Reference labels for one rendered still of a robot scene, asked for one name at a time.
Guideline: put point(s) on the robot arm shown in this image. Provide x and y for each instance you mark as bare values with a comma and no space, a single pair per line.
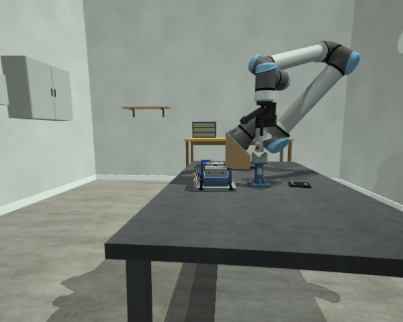
270,77

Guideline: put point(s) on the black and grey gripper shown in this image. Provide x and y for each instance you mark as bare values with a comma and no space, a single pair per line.
268,118

